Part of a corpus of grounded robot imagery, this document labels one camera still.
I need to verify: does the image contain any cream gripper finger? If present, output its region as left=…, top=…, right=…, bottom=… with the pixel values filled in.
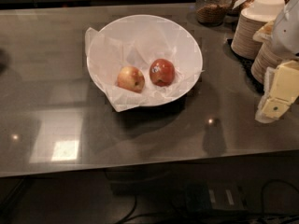
left=255, top=61, right=299, bottom=123
left=253, top=21, right=274, bottom=43

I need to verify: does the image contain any dark red apple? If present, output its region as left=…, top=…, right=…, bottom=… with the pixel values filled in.
left=149, top=59, right=175, bottom=87

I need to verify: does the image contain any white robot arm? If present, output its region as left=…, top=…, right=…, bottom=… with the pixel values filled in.
left=253, top=0, right=299, bottom=123

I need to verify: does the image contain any white paper bowl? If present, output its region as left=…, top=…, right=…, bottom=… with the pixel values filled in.
left=241, top=0, right=285, bottom=22

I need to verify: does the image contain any yellow-red apple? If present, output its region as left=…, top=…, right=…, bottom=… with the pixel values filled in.
left=117, top=66, right=145, bottom=93

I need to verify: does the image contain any rear stack of paper plates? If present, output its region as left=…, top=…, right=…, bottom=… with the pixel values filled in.
left=231, top=7, right=267, bottom=60

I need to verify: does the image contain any stack of paper plates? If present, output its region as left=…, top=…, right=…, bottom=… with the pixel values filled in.
left=231, top=7, right=267, bottom=60
left=251, top=42, right=284, bottom=84

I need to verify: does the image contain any front stack of paper plates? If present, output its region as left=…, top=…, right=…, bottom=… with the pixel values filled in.
left=251, top=42, right=284, bottom=84

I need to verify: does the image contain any black tray under plates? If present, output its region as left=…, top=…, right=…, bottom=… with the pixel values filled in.
left=230, top=49, right=263, bottom=95

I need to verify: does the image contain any glass jar with cereal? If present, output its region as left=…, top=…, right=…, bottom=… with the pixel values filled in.
left=195, top=0, right=232, bottom=26

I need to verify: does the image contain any dark box under table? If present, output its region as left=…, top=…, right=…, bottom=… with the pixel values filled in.
left=184, top=182, right=248, bottom=216

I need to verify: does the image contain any white paper liner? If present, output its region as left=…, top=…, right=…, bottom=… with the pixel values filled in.
left=84, top=26, right=205, bottom=113

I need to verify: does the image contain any black cable on floor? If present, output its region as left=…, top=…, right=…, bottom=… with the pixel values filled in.
left=115, top=178, right=299, bottom=224

